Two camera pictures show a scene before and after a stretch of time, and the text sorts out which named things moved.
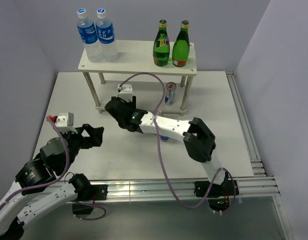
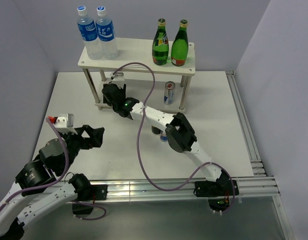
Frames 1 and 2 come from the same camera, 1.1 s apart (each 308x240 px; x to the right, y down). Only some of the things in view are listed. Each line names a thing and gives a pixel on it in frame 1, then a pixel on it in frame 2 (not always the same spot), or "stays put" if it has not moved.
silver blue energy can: (169, 96) stays put
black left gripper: (94, 139) stays put
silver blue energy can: (164, 138) stays put
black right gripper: (132, 104) → (123, 90)
